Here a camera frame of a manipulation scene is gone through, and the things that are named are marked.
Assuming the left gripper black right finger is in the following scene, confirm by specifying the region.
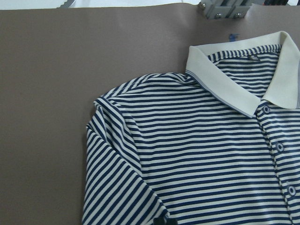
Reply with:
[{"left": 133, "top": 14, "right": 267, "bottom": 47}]
[{"left": 167, "top": 219, "right": 177, "bottom": 225}]

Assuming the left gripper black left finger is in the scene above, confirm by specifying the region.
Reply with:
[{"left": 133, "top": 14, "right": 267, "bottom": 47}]
[{"left": 153, "top": 217, "right": 165, "bottom": 225}]

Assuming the blue white striped polo shirt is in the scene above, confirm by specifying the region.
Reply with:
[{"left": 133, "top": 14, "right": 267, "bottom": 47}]
[{"left": 82, "top": 31, "right": 300, "bottom": 225}]

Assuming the aluminium frame post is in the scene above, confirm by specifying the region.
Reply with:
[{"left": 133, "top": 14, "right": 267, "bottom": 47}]
[{"left": 198, "top": 0, "right": 254, "bottom": 19}]

